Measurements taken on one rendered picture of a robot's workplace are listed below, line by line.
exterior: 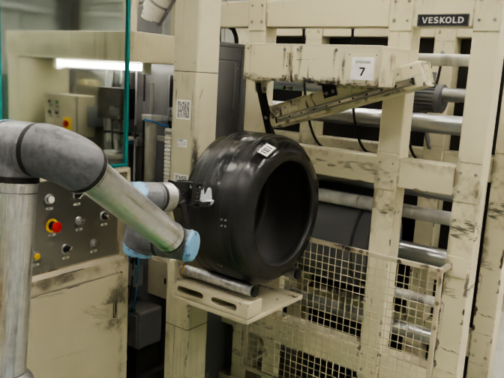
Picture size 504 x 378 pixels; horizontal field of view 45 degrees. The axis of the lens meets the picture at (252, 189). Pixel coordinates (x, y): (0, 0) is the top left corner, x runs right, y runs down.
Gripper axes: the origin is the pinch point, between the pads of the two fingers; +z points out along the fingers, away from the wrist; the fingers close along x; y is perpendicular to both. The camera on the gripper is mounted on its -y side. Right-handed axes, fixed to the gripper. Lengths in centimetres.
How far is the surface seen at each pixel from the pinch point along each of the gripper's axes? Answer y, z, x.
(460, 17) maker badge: 77, 68, -51
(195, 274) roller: -30.3, 16.3, 16.4
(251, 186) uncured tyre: 7.4, 7.0, -11.1
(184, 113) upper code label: 29.3, 16.7, 31.9
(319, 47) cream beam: 60, 39, -10
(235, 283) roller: -29.3, 16.5, -2.5
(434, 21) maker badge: 76, 69, -41
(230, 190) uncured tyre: 5.1, 2.4, -6.1
